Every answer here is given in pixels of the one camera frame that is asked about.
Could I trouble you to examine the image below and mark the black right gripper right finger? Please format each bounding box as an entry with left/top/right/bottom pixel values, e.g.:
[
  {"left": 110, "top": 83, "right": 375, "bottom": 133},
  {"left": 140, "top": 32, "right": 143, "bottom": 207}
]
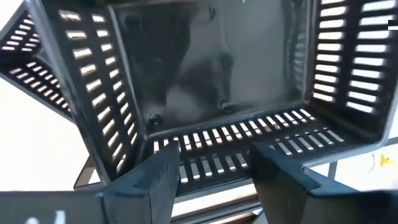
[{"left": 248, "top": 141, "right": 322, "bottom": 224}]

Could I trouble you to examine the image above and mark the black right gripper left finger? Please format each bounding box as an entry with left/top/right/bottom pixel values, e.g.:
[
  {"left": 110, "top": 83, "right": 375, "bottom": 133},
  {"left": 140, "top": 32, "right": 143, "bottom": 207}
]
[{"left": 102, "top": 141, "right": 182, "bottom": 224}]

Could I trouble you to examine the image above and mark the black slotted plastic basket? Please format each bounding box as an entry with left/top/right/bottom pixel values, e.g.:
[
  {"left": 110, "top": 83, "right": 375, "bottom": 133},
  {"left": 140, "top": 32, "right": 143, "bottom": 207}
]
[
  {"left": 0, "top": 2, "right": 75, "bottom": 121},
  {"left": 26, "top": 0, "right": 398, "bottom": 196}
]

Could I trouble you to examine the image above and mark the yellow power plug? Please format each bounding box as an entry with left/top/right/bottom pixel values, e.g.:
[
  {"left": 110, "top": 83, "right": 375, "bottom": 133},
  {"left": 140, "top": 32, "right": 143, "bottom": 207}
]
[{"left": 379, "top": 154, "right": 393, "bottom": 168}]

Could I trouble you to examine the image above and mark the wooden shelf with black frame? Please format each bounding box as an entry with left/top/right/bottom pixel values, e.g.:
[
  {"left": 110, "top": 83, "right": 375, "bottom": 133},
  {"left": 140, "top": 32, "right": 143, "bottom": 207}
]
[{"left": 73, "top": 136, "right": 398, "bottom": 224}]

